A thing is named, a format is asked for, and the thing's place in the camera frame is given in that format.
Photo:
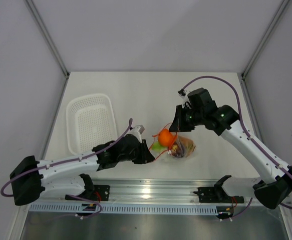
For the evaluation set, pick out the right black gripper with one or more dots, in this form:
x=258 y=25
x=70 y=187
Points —
x=178 y=125

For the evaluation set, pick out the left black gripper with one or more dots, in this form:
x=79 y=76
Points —
x=145 y=156

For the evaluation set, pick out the green white cabbage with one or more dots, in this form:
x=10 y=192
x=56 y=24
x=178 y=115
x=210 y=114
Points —
x=158 y=148

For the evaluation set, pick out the orange fruit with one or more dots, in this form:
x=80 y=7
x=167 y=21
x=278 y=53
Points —
x=166 y=138

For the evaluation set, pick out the clear zip bag orange zipper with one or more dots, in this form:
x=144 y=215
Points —
x=168 y=151

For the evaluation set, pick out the small orange pineapple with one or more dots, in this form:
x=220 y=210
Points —
x=187 y=144

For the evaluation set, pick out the dark red fruit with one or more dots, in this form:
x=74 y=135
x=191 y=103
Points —
x=176 y=151

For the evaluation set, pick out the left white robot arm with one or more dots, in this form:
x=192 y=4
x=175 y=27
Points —
x=101 y=157

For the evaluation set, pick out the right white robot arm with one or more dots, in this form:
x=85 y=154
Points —
x=274 y=182

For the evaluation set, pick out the white perforated plastic basket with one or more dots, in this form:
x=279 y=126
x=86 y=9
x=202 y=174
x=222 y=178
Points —
x=90 y=122

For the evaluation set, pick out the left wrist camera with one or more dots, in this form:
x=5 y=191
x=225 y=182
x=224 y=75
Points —
x=137 y=132

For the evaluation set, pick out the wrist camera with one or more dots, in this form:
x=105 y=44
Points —
x=183 y=94
x=137 y=132

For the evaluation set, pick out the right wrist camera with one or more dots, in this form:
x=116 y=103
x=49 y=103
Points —
x=183 y=94

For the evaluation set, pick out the aluminium mounting rail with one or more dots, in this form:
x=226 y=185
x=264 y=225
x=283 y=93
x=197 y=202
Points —
x=148 y=191

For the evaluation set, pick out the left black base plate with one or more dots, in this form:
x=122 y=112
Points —
x=96 y=193

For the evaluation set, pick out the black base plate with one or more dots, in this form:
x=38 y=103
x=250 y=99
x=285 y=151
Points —
x=216 y=195
x=96 y=193

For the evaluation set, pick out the slotted grey cable duct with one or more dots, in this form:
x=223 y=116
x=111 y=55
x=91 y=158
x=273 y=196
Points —
x=119 y=208

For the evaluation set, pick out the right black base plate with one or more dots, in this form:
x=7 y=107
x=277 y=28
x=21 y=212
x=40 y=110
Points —
x=216 y=195

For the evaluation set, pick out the right aluminium frame post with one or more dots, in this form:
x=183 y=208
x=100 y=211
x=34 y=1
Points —
x=266 y=36

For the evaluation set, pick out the aluminium frame post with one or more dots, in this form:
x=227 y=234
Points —
x=266 y=36
x=34 y=12

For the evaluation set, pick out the left aluminium frame post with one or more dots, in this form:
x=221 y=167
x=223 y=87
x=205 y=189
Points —
x=34 y=12

